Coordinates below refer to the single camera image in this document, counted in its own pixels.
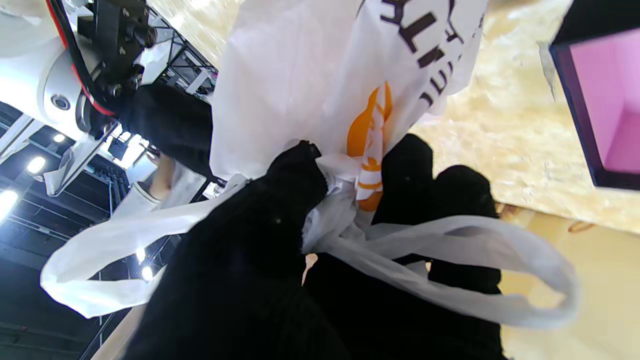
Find black gift box pink inside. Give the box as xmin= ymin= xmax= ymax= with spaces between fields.
xmin=549 ymin=0 xmax=640 ymax=191

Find white plastic bag orange print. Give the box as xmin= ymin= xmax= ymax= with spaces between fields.
xmin=40 ymin=0 xmax=581 ymax=331

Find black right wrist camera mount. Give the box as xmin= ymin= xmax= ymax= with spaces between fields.
xmin=77 ymin=0 xmax=158 ymax=100

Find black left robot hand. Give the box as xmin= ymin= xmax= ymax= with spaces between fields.
xmin=122 ymin=134 xmax=508 ymax=360

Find red black right arm cables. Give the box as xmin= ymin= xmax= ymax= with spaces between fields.
xmin=45 ymin=0 xmax=118 ymax=118

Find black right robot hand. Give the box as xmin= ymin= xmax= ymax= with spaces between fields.
xmin=119 ymin=81 xmax=215 ymax=177

